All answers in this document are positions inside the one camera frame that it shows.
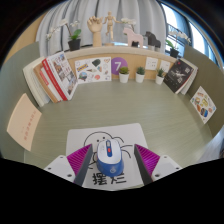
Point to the purple round number sign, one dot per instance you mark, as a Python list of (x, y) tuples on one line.
[(119, 65)]

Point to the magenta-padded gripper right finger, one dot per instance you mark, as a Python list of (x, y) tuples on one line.
[(166, 166)]

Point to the green desk partition panel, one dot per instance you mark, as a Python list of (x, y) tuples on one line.
[(206, 70), (13, 73)]

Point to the white wall socket plate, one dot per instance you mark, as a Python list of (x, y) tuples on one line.
[(165, 66), (151, 63)]

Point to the black book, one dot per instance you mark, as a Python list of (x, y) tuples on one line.
[(178, 75)]

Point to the beige card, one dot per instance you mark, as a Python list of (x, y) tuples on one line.
[(24, 121)]

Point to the white illustrated sticker sheet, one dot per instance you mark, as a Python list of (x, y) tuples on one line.
[(93, 70)]

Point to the blue and white computer mouse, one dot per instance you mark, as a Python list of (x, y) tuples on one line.
[(110, 163)]

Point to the wooden desk shelf ledge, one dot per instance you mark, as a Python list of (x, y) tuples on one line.
[(113, 50)]

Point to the red and white magazine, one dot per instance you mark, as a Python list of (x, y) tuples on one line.
[(61, 75)]

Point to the window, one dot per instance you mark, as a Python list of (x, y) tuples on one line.
[(176, 20)]

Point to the small plant in white pot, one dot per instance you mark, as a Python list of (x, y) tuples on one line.
[(159, 80), (140, 77), (124, 77)]

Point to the pink horse figurine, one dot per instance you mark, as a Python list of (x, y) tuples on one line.
[(132, 36)]

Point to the brown book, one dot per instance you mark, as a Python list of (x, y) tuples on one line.
[(45, 85)]

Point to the white orchid in black pot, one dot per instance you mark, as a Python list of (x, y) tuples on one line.
[(74, 44), (174, 52)]

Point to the wooden artist mannequin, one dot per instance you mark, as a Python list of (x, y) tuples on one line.
[(109, 26)]

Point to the white orchid plant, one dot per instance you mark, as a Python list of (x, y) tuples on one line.
[(128, 21)]

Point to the dark horse figurine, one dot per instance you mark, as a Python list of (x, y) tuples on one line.
[(152, 40)]

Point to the thick white book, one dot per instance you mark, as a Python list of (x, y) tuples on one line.
[(32, 81)]

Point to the white mouse pad with drawing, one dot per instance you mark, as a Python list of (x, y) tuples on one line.
[(80, 136)]

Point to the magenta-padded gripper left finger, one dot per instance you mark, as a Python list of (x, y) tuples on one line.
[(60, 166)]

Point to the grey curtain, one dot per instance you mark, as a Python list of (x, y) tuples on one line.
[(100, 8)]

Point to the colourful sticker card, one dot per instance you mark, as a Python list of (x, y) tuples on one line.
[(202, 105)]

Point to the wooden hand model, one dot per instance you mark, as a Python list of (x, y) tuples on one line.
[(96, 31)]

